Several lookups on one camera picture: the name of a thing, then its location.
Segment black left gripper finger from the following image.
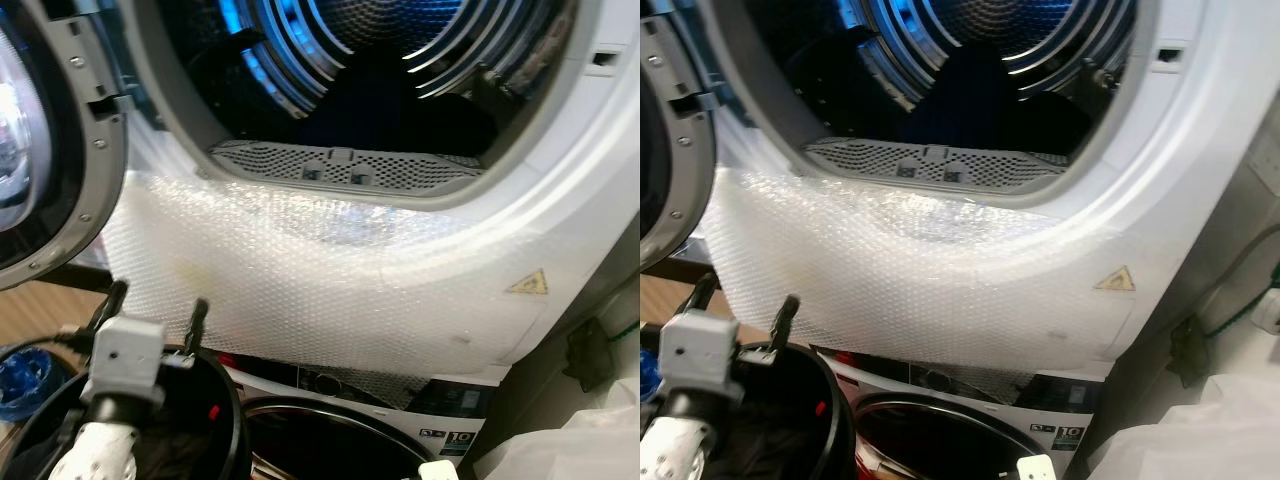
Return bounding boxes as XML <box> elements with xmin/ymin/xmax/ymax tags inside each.
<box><xmin>770</xmin><ymin>295</ymin><xmax>801</xmax><ymax>351</ymax></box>
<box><xmin>88</xmin><ymin>280</ymin><xmax>129</xmax><ymax>337</ymax></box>
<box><xmin>686</xmin><ymin>272</ymin><xmax>719</xmax><ymax>317</ymax></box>
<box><xmin>183</xmin><ymin>298</ymin><xmax>211</xmax><ymax>353</ymax></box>

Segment white washing machine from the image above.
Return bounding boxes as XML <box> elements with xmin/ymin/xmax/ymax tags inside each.
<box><xmin>810</xmin><ymin>345</ymin><xmax>1107</xmax><ymax>480</ymax></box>
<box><xmin>215</xmin><ymin>350</ymin><xmax>503</xmax><ymax>480</ymax></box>

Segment dark clothes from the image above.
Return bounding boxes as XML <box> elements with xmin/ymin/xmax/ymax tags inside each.
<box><xmin>300</xmin><ymin>45</ymin><xmax>501</xmax><ymax>153</ymax></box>
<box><xmin>830</xmin><ymin>25</ymin><xmax>1096</xmax><ymax>157</ymax></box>

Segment blue plastic container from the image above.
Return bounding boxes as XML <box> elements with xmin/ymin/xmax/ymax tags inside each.
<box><xmin>0</xmin><ymin>345</ymin><xmax>53</xmax><ymax>422</ymax></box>
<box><xmin>640</xmin><ymin>350</ymin><xmax>667</xmax><ymax>403</ymax></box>

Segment clear bubble wrap sheet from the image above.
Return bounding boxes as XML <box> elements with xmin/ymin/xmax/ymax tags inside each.
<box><xmin>700</xmin><ymin>165</ymin><xmax>1151</xmax><ymax>377</ymax></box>
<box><xmin>100</xmin><ymin>170</ymin><xmax>561</xmax><ymax>381</ymax></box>

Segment grey round dryer door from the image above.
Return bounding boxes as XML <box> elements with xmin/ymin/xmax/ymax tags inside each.
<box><xmin>640</xmin><ymin>0</ymin><xmax>718</xmax><ymax>270</ymax></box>
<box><xmin>0</xmin><ymin>0</ymin><xmax>131</xmax><ymax>292</ymax></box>

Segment yellow triangle warning sticker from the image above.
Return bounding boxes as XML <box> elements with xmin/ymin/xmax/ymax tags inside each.
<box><xmin>1093</xmin><ymin>265</ymin><xmax>1138</xmax><ymax>293</ymax></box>
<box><xmin>505</xmin><ymin>268</ymin><xmax>551</xmax><ymax>297</ymax></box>

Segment grey lint filter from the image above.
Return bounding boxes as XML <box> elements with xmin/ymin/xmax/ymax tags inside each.
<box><xmin>800</xmin><ymin>137</ymin><xmax>1070</xmax><ymax>194</ymax></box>
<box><xmin>208</xmin><ymin>140</ymin><xmax>487</xmax><ymax>199</ymax></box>

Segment white plastic bag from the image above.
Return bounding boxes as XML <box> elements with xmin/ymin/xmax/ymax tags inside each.
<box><xmin>1085</xmin><ymin>373</ymin><xmax>1280</xmax><ymax>480</ymax></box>
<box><xmin>470</xmin><ymin>378</ymin><xmax>641</xmax><ymax>480</ymax></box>

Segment white tumble dryer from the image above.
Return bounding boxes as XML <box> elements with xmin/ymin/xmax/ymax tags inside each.
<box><xmin>695</xmin><ymin>0</ymin><xmax>1280</xmax><ymax>381</ymax></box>
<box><xmin>100</xmin><ymin>0</ymin><xmax>641</xmax><ymax>386</ymax></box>

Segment black warranty sticker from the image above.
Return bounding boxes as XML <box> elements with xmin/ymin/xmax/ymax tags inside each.
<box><xmin>418</xmin><ymin>425</ymin><xmax>474</xmax><ymax>460</ymax></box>
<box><xmin>1030</xmin><ymin>421</ymin><xmax>1087</xmax><ymax>454</ymax></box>

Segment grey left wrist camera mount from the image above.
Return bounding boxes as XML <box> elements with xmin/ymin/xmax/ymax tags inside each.
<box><xmin>659</xmin><ymin>309</ymin><xmax>744</xmax><ymax>395</ymax></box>
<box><xmin>84</xmin><ymin>314</ymin><xmax>168</xmax><ymax>403</ymax></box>

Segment black bracket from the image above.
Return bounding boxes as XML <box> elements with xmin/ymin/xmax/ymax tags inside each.
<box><xmin>564</xmin><ymin>318</ymin><xmax>614</xmax><ymax>393</ymax></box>
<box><xmin>1165</xmin><ymin>314</ymin><xmax>1214</xmax><ymax>389</ymax></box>

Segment green cable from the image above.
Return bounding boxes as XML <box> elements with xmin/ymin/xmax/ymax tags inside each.
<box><xmin>1204</xmin><ymin>262</ymin><xmax>1280</xmax><ymax>338</ymax></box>

